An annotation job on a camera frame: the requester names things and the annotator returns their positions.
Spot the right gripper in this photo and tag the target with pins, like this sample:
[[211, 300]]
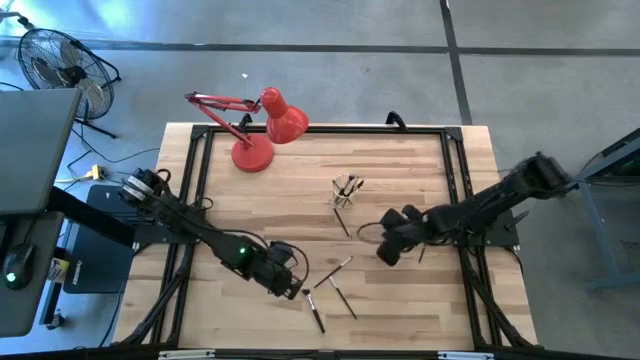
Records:
[[400, 230]]

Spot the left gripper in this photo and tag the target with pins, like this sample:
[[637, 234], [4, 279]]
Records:
[[277, 280]]

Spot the black makeup brush fluffy head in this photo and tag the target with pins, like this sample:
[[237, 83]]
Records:
[[315, 312]]

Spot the thin black makeup brush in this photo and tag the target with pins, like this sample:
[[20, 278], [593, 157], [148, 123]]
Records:
[[345, 189], [336, 182], [422, 254], [332, 272], [359, 183], [343, 298], [351, 178]]

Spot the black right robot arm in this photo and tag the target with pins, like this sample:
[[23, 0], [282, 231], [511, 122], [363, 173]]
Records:
[[480, 210]]

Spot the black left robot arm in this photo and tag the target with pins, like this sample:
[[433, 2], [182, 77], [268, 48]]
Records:
[[200, 232]]

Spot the red desk lamp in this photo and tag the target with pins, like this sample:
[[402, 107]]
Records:
[[252, 155]]

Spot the workbench with blue legs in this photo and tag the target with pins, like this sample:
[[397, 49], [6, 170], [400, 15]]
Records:
[[597, 231]]

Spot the black computer case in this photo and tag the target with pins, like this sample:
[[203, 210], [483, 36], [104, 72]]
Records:
[[100, 265]]

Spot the yellow power plug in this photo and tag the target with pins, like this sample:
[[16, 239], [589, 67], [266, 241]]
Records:
[[94, 173]]

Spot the yellow paper label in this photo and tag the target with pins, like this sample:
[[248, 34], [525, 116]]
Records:
[[59, 270]]

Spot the grey computer desk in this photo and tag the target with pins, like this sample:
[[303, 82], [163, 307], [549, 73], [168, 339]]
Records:
[[30, 315]]

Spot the black computer mouse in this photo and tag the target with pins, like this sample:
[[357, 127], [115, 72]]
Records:
[[19, 265]]

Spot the grey raised desk panel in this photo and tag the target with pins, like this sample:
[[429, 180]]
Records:
[[35, 150]]

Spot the black metal floor fan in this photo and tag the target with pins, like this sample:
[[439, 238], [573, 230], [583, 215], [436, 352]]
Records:
[[70, 75]]

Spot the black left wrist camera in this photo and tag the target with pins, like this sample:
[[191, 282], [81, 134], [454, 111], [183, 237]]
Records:
[[281, 252]]

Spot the black aluminium rig frame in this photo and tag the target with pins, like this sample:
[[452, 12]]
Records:
[[325, 129]]

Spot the silver aluminium bracket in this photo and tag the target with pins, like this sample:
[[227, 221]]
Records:
[[465, 356], [187, 355]]

